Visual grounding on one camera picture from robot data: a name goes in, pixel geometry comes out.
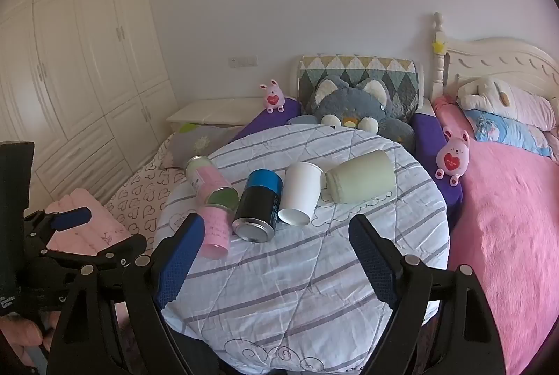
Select folded pink towel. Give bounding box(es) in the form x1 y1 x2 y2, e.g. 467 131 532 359
44 187 132 257

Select grey flower pillow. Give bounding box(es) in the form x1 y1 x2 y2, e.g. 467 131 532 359
168 122 244 170

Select grey cat plush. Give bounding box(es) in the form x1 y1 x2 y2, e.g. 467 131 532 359
287 74 416 154

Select white dog plush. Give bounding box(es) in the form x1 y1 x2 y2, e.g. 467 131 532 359
456 75 558 132

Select cream wardrobe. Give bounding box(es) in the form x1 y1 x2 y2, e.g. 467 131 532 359
0 0 179 207

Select cream bed headboard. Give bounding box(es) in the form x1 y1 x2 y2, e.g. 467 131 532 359
430 12 559 106

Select heart printed sheet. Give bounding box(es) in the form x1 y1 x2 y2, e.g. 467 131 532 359
104 134 189 248

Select blue printed pillow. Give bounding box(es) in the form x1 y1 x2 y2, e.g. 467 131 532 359
463 109 559 161

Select cream nightstand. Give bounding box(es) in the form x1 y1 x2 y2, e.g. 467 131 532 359
165 97 268 134

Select white cup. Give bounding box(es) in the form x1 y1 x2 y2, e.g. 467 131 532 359
278 161 325 226

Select black and blue cup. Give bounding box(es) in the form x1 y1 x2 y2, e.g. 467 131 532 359
232 168 284 244

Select diamond patterned cushion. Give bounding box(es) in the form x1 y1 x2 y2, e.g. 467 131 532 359
298 54 426 125

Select pink blanket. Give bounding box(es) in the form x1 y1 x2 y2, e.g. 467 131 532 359
431 96 559 375

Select purple pillow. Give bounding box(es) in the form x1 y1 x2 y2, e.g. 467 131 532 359
409 110 464 224
231 96 303 142

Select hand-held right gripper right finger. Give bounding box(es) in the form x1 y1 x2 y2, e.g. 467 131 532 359
348 213 504 375

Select round table with striped cover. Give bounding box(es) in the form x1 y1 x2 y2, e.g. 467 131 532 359
153 124 451 375

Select pink and green cup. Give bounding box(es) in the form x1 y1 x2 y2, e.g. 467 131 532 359
184 155 239 208

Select person's left hand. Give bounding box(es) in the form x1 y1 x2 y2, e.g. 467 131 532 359
0 311 54 359

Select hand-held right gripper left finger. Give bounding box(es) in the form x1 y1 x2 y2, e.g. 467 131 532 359
46 213 219 375

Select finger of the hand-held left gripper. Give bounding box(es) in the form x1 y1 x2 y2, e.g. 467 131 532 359
24 206 93 245
40 232 148 270

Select pale green cup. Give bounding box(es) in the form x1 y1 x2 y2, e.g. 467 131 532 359
325 150 398 205

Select small pink bunny toy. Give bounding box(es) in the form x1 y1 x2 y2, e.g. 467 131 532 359
260 79 287 114

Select large pink bunny toy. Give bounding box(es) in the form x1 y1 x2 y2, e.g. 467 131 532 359
435 126 471 186

